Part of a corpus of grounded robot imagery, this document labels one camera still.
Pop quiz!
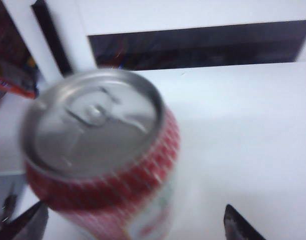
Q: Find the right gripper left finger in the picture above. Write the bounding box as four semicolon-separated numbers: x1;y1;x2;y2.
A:
1;201;49;240

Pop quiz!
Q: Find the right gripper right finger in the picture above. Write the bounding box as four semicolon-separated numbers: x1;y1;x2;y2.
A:
224;203;266;240

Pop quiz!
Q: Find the red white beverage can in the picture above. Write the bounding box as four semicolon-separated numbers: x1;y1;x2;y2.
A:
21;68;181;240

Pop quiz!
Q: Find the white glass-panel cabinet door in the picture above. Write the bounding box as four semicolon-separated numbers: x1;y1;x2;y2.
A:
0;0;306;83

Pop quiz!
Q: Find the red orange snack bag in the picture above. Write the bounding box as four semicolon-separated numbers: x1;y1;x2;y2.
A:
0;73;38;100

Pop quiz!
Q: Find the black vertical door handle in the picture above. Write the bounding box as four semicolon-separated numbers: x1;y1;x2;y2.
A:
31;0;74;76

